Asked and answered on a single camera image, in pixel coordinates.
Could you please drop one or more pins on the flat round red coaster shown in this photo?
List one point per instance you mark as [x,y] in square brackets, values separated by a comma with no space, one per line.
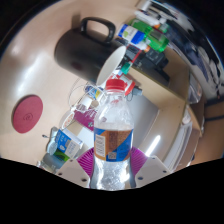
[27,114]

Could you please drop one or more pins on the green container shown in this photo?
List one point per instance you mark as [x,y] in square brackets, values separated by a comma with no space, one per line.
[157,40]

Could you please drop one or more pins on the black mug white inside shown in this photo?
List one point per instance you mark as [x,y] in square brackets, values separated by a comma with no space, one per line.
[80,50]

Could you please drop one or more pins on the hanging dark clothes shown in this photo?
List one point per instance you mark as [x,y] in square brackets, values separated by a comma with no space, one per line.
[206,56]

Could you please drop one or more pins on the light blue hairbrush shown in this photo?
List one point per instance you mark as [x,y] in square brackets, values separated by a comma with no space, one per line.
[51,140]

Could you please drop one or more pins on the white bottle blue cap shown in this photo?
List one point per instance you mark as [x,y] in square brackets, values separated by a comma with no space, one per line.
[129,33]

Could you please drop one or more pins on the white light bar under shelf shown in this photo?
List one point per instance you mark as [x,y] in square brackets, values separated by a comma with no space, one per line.
[152,146]

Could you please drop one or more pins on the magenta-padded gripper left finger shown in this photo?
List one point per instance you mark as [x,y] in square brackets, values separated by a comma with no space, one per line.
[85,163]

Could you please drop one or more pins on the red and white canister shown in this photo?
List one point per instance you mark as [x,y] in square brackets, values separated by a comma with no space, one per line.
[128,85]

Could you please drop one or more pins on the clear water bottle red cap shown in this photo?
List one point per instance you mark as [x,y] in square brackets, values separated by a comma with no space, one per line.
[113,140]

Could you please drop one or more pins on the pink packet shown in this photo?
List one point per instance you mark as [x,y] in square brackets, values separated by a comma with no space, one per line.
[85,119]

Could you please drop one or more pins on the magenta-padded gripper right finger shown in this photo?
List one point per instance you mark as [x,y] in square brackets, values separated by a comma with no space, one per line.
[140,161]

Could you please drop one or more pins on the white and blue carton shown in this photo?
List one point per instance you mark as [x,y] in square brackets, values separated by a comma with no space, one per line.
[68,144]

